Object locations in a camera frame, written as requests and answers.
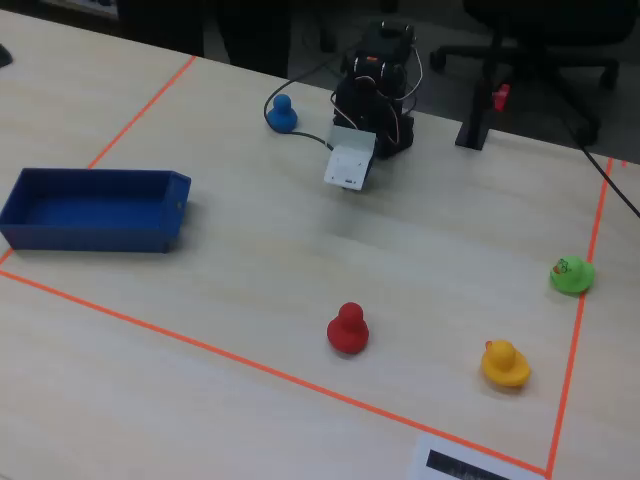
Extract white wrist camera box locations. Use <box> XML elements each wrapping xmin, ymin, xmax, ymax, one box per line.
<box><xmin>323</xmin><ymin>124</ymin><xmax>378</xmax><ymax>193</ymax></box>

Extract orange tape line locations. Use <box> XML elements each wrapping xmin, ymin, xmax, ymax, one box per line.
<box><xmin>0</xmin><ymin>268</ymin><xmax>550</xmax><ymax>476</ymax></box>
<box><xmin>0</xmin><ymin>54</ymin><xmax>198</xmax><ymax>266</ymax></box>
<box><xmin>546</xmin><ymin>156</ymin><xmax>615</xmax><ymax>479</ymax></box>

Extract blue plastic box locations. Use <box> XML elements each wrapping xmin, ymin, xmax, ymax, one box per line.
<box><xmin>0</xmin><ymin>167</ymin><xmax>192</xmax><ymax>254</ymax></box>

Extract dark person legs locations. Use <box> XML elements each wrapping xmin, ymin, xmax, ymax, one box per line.
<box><xmin>119</xmin><ymin>0</ymin><xmax>292</xmax><ymax>79</ymax></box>

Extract black camera cable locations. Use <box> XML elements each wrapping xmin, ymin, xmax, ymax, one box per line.
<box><xmin>263</xmin><ymin>47</ymin><xmax>361</xmax><ymax>151</ymax></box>

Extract blue rubber duck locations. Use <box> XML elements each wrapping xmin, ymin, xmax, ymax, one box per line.
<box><xmin>265</xmin><ymin>93</ymin><xmax>299</xmax><ymax>134</ymax></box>

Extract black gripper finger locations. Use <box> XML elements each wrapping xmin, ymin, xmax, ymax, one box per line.
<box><xmin>363</xmin><ymin>149</ymin><xmax>378</xmax><ymax>192</ymax></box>

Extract yellow rubber duck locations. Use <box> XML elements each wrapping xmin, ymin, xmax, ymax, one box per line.
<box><xmin>480</xmin><ymin>339</ymin><xmax>531</xmax><ymax>389</ymax></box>

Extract black office chair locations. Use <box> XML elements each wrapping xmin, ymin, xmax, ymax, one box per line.
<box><xmin>429</xmin><ymin>0</ymin><xmax>640</xmax><ymax>147</ymax></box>

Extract black stand post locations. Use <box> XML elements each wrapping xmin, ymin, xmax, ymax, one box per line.
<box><xmin>454</xmin><ymin>74</ymin><xmax>501</xmax><ymax>151</ymax></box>

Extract red rubber duck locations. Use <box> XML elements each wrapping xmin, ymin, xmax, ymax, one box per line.
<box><xmin>326</xmin><ymin>301</ymin><xmax>371</xmax><ymax>356</ymax></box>

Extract white paper label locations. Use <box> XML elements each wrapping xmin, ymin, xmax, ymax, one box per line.
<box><xmin>407</xmin><ymin>433</ymin><xmax>547</xmax><ymax>480</ymax></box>

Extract green rubber duck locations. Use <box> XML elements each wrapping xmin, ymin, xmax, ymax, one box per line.
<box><xmin>549</xmin><ymin>255</ymin><xmax>597</xmax><ymax>296</ymax></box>

